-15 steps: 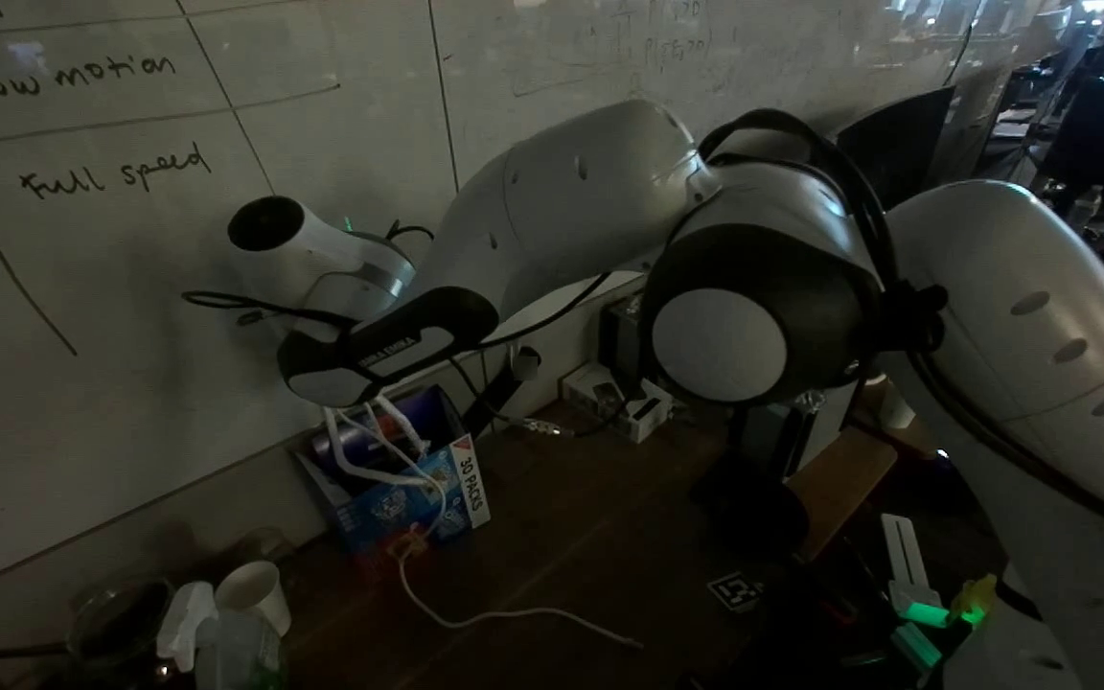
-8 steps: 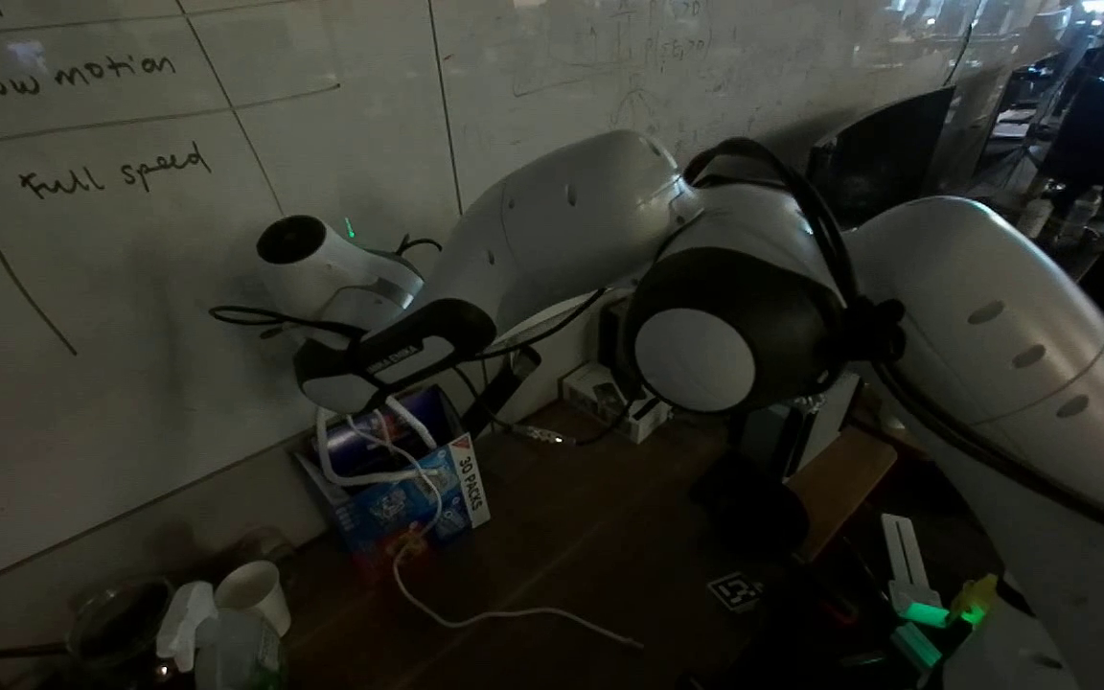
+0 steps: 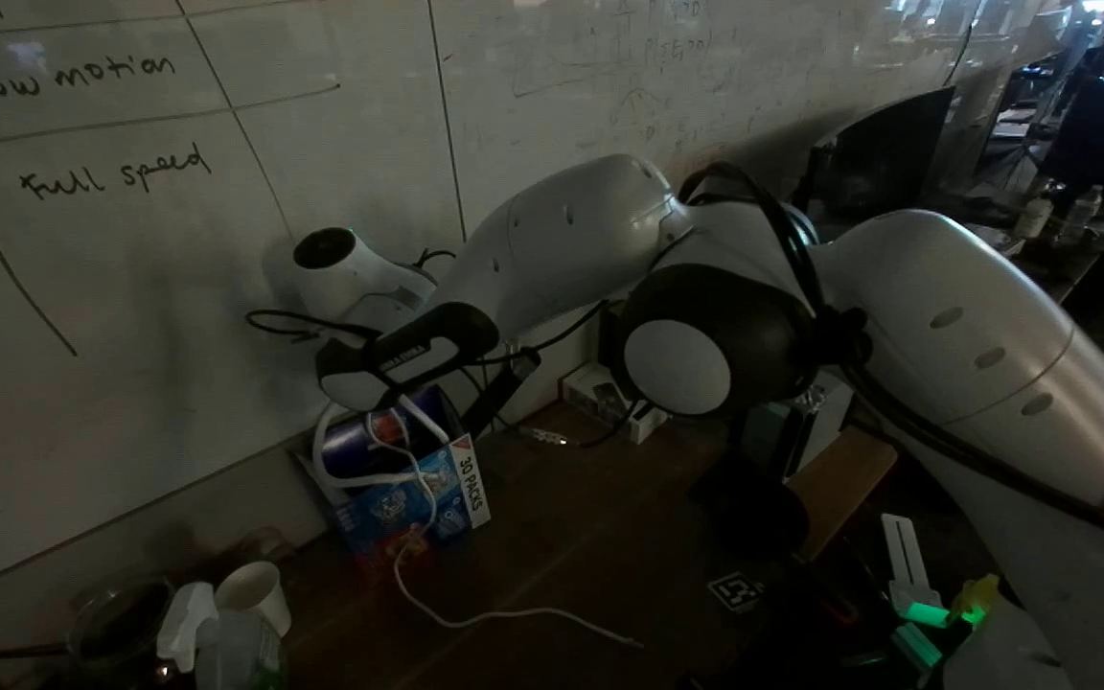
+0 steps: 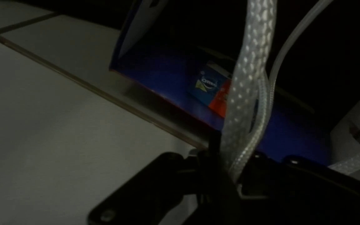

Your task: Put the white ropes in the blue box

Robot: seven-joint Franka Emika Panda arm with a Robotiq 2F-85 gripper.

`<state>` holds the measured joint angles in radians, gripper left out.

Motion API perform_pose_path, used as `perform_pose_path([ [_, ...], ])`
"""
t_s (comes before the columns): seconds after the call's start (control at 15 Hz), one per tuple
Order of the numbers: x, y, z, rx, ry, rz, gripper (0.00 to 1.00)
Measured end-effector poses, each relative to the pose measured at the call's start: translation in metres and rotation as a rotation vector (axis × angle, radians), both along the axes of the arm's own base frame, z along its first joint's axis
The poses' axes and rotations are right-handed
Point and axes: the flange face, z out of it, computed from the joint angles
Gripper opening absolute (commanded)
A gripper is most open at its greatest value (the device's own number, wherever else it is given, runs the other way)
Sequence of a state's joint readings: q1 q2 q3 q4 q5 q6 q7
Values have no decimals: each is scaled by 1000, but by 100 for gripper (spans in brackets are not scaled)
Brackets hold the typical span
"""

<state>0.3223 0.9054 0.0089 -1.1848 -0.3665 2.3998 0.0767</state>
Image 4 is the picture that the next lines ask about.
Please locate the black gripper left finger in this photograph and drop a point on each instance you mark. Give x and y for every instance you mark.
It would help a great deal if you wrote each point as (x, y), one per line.
(167, 188)

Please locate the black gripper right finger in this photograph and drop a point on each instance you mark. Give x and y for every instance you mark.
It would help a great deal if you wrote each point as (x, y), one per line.
(305, 195)

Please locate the blue snack pack box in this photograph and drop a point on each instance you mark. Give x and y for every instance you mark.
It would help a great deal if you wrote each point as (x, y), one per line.
(167, 70)

